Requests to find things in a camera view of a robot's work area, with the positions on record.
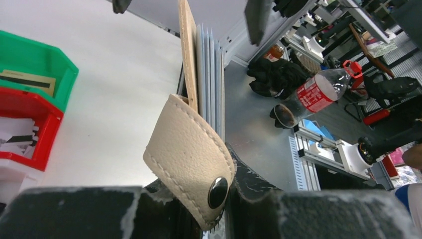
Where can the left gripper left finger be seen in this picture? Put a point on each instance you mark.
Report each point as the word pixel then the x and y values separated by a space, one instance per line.
pixel 107 212

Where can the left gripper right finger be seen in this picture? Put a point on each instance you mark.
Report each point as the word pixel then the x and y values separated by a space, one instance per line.
pixel 257 209

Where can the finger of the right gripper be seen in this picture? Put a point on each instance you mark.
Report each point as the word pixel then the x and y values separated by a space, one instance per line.
pixel 256 15
pixel 120 6

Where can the beige card holder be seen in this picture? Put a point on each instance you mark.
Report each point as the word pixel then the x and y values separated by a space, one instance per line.
pixel 184 152

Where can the gold card with stripe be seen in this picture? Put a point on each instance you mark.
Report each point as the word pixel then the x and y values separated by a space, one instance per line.
pixel 44 83

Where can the cola bottle red label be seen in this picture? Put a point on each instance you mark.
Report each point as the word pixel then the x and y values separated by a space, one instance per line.
pixel 318 92

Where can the green plastic bin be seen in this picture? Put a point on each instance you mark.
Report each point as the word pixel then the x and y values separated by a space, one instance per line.
pixel 20 54

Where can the clear plastic bin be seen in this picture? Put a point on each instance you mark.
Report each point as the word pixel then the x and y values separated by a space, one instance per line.
pixel 16 177

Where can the red plastic bin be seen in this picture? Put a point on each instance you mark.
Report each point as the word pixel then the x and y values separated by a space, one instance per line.
pixel 23 104

